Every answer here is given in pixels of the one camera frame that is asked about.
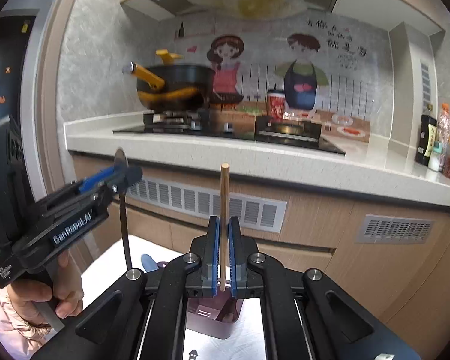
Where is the smiley handle black spoon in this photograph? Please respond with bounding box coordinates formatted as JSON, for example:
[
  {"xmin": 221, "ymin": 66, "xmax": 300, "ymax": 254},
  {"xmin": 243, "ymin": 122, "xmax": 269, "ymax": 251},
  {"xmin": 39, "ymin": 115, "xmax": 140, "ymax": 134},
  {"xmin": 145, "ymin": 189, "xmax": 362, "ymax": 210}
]
[{"xmin": 188, "ymin": 349, "xmax": 198, "ymax": 360}]

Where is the dark translucent plastic spoon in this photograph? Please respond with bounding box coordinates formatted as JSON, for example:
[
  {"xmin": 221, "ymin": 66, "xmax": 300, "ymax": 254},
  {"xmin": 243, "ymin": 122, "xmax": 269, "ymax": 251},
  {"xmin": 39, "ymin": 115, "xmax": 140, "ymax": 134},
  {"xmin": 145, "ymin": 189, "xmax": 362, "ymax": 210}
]
[{"xmin": 114, "ymin": 148, "xmax": 132, "ymax": 271}]

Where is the white textured table cloth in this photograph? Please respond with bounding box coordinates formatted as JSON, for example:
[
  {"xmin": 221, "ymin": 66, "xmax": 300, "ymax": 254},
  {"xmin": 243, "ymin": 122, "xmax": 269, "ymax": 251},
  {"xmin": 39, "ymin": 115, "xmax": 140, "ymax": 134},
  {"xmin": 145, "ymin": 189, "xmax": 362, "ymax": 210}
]
[{"xmin": 40, "ymin": 234, "xmax": 268, "ymax": 360}]

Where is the red drink cup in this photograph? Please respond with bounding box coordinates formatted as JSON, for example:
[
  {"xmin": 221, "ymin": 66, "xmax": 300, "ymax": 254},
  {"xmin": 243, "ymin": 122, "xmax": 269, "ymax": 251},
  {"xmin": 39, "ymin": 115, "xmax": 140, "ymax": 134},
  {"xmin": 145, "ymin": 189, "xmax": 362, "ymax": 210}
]
[{"xmin": 266, "ymin": 89, "xmax": 285, "ymax": 120}]

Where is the black yellow cooking pot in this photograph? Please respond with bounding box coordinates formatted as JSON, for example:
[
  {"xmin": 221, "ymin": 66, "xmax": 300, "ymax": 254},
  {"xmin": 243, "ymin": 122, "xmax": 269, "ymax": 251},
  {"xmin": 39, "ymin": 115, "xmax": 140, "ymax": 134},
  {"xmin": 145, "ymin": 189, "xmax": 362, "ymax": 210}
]
[{"xmin": 122, "ymin": 49, "xmax": 215, "ymax": 113}]

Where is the black gas stove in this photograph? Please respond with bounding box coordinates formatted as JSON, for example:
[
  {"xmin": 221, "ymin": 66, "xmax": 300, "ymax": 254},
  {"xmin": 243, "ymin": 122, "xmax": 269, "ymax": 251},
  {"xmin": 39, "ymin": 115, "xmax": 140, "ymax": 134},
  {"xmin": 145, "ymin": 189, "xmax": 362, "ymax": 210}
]
[{"xmin": 113, "ymin": 109, "xmax": 345, "ymax": 155}]

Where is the orange cap clear bottle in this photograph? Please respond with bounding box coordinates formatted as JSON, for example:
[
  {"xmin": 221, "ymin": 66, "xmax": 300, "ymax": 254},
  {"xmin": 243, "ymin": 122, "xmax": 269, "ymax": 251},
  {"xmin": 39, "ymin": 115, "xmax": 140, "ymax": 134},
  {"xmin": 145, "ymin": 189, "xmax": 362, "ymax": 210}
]
[{"xmin": 437, "ymin": 102, "xmax": 450, "ymax": 172}]

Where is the person left hand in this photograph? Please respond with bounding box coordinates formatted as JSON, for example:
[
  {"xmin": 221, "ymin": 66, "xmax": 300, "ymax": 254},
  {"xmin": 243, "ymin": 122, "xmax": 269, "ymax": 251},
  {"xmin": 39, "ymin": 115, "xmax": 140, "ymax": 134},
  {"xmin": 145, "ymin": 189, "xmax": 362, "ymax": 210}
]
[{"xmin": 6, "ymin": 251, "xmax": 83, "ymax": 326}]

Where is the dark soy sauce bottle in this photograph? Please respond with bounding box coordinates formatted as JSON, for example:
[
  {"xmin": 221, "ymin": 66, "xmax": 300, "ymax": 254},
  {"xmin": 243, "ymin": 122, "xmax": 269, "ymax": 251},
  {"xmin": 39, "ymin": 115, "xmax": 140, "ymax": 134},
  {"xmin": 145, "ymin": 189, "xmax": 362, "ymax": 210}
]
[{"xmin": 415, "ymin": 103, "xmax": 437, "ymax": 166}]

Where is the maroon plastic utensil holder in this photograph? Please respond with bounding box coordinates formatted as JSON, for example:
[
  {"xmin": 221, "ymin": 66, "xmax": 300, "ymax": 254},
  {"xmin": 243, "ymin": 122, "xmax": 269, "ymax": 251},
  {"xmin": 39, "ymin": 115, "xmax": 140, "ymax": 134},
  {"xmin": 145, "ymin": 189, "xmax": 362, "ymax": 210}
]
[{"xmin": 186, "ymin": 268, "xmax": 244, "ymax": 340}]

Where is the long grey vent grille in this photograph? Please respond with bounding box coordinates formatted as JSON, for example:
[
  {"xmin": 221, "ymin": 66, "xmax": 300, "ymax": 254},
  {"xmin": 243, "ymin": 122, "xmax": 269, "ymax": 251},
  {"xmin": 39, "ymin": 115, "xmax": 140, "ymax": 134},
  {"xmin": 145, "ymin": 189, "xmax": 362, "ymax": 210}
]
[{"xmin": 127, "ymin": 177, "xmax": 287, "ymax": 233}]

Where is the light blue plastic spoon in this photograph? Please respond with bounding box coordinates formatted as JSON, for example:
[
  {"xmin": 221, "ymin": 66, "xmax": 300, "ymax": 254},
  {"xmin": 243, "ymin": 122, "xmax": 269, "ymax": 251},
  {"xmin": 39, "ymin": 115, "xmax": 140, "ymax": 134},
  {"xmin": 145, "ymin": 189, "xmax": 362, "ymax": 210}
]
[{"xmin": 140, "ymin": 253, "xmax": 159, "ymax": 273}]

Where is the small grey vent grille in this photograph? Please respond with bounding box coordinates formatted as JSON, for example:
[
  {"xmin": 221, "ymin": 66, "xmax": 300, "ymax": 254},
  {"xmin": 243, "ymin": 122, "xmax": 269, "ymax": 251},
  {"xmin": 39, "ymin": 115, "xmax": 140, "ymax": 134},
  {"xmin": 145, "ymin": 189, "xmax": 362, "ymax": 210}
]
[{"xmin": 356, "ymin": 214, "xmax": 434, "ymax": 245}]

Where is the long wooden chopstick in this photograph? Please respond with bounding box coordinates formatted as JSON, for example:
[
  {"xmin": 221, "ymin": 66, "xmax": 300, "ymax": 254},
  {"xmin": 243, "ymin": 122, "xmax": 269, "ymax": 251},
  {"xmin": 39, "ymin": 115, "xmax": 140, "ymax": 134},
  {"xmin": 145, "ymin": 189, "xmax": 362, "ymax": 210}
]
[{"xmin": 219, "ymin": 163, "xmax": 230, "ymax": 292}]

